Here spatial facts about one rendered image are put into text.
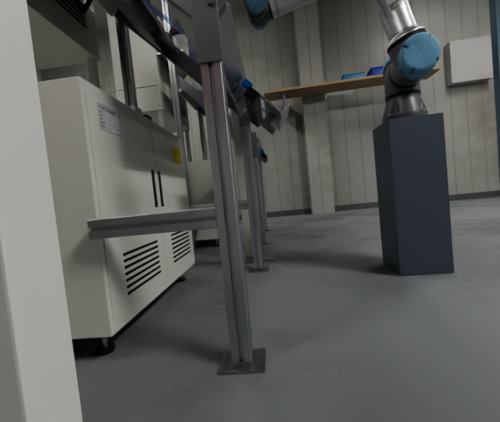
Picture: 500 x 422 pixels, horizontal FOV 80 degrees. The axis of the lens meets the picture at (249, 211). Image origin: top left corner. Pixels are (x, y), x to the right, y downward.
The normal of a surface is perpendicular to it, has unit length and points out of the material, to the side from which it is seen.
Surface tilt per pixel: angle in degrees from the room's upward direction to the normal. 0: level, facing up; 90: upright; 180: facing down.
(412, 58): 97
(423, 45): 97
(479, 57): 90
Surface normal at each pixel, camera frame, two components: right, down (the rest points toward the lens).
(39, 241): 0.99, -0.10
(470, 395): -0.10, -0.99
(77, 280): -0.07, 0.06
